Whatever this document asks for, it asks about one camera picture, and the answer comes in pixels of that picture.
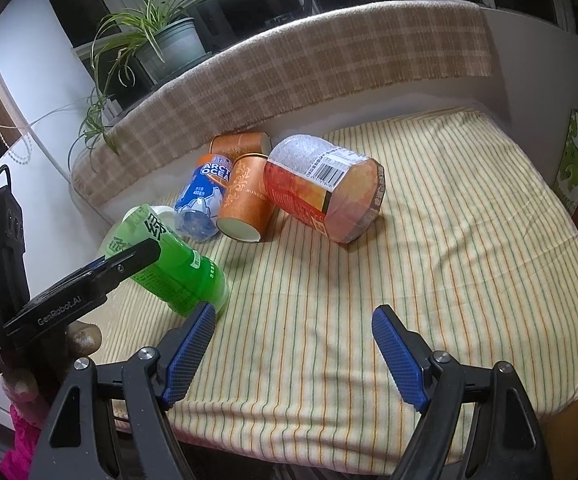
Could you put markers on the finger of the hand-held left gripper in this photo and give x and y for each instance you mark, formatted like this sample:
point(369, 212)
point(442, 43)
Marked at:
point(126, 262)

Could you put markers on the blue label plastic bottle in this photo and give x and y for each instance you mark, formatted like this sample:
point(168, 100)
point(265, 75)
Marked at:
point(204, 195)

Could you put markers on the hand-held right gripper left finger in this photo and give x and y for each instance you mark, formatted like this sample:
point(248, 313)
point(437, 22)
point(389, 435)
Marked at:
point(191, 355)

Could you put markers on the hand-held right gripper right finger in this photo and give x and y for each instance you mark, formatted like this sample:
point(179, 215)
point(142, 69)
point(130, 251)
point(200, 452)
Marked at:
point(399, 360)

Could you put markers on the large orange drink bottle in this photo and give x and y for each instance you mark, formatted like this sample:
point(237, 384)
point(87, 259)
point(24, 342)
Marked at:
point(319, 185)

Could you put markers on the beige plaid blanket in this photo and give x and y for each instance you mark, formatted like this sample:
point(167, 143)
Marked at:
point(294, 70)

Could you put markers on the potted spider plant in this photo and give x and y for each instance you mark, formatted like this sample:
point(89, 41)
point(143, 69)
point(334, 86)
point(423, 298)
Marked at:
point(171, 47)

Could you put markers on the green plastic bottle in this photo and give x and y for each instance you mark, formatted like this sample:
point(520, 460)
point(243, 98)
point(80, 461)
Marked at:
point(179, 275)

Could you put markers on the yellow striped cloth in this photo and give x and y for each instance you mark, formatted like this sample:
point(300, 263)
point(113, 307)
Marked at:
point(369, 270)

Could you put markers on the orange paper cup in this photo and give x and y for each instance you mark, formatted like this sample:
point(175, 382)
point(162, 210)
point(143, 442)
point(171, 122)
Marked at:
point(236, 142)
point(246, 195)

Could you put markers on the person's left hand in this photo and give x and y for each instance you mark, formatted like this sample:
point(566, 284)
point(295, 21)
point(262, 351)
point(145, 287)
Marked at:
point(85, 338)

